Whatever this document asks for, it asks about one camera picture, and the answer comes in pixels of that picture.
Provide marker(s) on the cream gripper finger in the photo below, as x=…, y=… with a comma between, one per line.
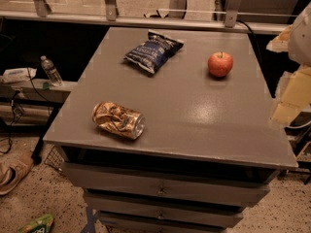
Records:
x=281, y=42
x=293, y=94

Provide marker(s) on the crushed orange soda can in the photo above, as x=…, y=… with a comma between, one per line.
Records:
x=118, y=120

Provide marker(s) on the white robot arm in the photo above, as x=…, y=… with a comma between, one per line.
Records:
x=300, y=40

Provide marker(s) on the red apple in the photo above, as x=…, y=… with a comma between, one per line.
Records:
x=220, y=64

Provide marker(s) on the grey drawer cabinet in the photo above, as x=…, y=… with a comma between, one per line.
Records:
x=208, y=150

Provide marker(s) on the blue chip bag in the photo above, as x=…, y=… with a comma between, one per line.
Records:
x=154, y=53

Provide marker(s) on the clear plastic water bottle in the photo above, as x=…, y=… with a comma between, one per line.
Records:
x=51, y=71

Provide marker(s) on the low grey side bench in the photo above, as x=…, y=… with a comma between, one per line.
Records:
x=33, y=92

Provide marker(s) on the white tissue pack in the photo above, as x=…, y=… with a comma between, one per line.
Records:
x=18, y=75

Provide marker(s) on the green snack package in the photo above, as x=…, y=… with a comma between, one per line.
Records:
x=42, y=224

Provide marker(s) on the tan shoe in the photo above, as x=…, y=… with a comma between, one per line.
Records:
x=13, y=173

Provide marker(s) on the metal window rail frame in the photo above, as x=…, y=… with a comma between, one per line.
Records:
x=260, y=16

